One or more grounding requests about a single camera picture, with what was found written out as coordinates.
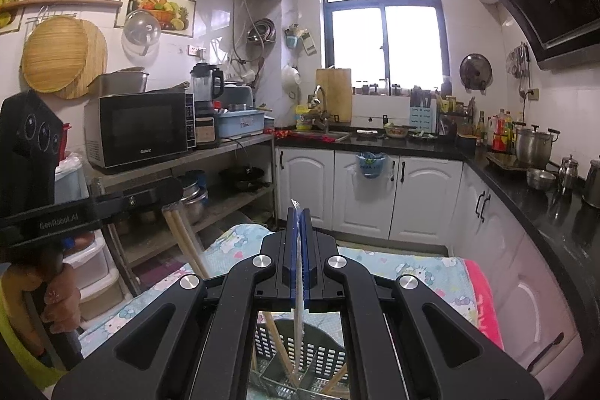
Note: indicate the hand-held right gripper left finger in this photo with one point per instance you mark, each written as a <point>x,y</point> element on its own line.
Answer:
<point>293,254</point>

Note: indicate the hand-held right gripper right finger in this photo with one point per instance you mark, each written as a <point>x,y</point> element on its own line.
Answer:
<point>305,254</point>

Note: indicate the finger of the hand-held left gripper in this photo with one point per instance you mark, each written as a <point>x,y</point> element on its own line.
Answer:
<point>140,201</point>

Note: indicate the green plastic utensil basket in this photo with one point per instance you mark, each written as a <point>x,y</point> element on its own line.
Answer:
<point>318,358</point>

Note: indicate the cluster of hanging small utensils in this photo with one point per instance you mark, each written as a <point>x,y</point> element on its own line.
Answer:
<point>518,61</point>

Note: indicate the person's left hand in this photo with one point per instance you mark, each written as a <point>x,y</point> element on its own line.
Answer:
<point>65,297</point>

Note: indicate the steel pot with lid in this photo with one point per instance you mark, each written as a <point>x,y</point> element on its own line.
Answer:
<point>193,198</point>

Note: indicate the red plastic basin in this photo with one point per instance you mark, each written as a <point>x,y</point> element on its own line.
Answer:
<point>66,137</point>

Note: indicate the purple floor mat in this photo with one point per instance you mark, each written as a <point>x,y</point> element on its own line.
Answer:
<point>166,264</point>

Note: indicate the black microwave oven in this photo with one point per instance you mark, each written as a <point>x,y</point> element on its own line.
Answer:
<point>140,130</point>

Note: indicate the white kitchen cabinets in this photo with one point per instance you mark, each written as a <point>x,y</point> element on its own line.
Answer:
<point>309,184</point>

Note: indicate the plastic drawer unit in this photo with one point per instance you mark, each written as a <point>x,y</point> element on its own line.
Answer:
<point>93,269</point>

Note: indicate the black frying pan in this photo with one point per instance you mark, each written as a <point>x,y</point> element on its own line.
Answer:
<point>243,179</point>

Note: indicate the metal shelf rack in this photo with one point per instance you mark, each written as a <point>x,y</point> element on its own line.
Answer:
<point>220,147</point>

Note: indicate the blue hanging bin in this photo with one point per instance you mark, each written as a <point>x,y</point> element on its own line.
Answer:
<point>371,165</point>

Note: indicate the black blender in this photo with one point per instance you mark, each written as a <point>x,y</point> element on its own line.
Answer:
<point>206,100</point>

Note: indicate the steel container on microwave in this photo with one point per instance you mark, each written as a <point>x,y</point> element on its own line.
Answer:
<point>119,82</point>

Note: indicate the light blue printed tablecloth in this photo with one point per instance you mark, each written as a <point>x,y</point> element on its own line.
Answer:
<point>422,287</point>

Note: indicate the round bamboo board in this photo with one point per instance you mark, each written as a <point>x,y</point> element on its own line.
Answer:
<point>63,58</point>

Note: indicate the light blue dish tray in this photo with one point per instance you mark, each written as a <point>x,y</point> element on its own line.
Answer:
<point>241,123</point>

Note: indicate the yellow bottle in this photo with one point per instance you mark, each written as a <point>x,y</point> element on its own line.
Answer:
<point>303,119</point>

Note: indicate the steel faucet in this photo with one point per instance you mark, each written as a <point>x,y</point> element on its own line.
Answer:
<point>322,109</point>

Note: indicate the wooden cutting board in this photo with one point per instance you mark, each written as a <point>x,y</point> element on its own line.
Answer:
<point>333,95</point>

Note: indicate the glass pot lid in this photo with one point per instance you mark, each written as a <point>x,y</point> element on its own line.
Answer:
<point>142,30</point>

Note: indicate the white hanging colander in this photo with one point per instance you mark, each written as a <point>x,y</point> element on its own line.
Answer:
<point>290,81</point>

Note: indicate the wooden rolling pin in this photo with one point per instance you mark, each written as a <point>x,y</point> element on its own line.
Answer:
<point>61,2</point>

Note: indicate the light blue knife holder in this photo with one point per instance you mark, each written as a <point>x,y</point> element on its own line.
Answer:
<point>424,116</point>

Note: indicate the pink cloth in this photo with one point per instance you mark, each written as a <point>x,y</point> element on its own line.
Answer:
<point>483,301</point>

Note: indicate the hanging steel bowls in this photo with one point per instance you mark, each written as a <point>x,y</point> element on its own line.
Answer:
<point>261,30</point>

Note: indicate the cluster of condiment bottles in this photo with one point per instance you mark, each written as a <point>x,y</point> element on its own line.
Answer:
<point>499,133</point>

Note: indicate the black kitchen countertop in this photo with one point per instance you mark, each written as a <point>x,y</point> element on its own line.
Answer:
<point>539,212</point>

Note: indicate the kitchen window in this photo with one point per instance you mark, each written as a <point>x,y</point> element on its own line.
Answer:
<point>382,25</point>

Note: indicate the steel bowl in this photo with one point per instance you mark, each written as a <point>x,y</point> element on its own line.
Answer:
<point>541,179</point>

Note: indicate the steel pot lid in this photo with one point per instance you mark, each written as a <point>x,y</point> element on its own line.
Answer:
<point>475,72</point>

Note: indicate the large steel stockpot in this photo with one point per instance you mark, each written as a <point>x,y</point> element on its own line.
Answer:
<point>534,147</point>

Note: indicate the small steel kettle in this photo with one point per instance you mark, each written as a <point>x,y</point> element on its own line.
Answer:
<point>568,175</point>

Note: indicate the steel canister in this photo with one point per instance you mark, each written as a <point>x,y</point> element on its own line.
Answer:
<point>593,184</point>

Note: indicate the fruit wall picture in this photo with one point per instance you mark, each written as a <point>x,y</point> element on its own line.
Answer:
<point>157,8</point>
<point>14,6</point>

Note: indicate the teal wall holder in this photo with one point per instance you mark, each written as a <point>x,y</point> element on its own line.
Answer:
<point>300,40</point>

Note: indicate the white wall socket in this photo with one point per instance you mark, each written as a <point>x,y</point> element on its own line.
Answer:
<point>533,94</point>

